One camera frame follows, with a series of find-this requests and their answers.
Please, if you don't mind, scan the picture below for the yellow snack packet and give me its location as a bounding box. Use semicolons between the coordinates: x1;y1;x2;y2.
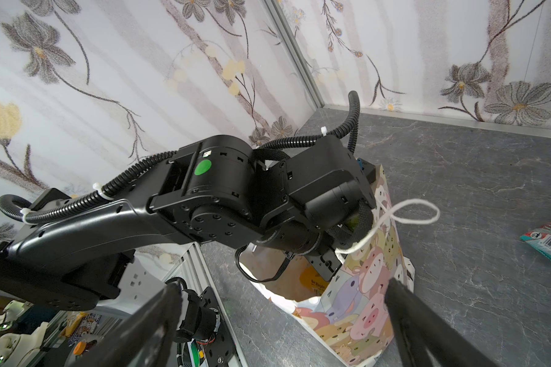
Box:
299;267;330;296

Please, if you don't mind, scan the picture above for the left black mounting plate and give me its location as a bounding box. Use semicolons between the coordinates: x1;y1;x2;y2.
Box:
174;287;237;366

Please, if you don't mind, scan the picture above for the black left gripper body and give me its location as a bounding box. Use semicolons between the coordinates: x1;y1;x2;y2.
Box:
298;238;342;281

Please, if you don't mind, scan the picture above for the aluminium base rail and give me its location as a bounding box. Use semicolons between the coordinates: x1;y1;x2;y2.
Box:
171;243;248;366

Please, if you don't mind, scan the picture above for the black left corrugated cable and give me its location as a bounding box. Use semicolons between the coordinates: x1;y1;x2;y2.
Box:
0;90;362;226

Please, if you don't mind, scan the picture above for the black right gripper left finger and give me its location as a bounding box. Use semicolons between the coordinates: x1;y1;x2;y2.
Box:
74;283;183;367

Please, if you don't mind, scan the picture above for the white cartoon paper gift bag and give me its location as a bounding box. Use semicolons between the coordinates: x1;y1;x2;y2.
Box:
249;164;442;367

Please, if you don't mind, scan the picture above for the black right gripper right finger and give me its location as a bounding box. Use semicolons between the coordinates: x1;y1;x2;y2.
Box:
384;278;496;366

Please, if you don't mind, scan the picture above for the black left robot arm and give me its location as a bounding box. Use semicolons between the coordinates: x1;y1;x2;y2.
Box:
0;135;377;311

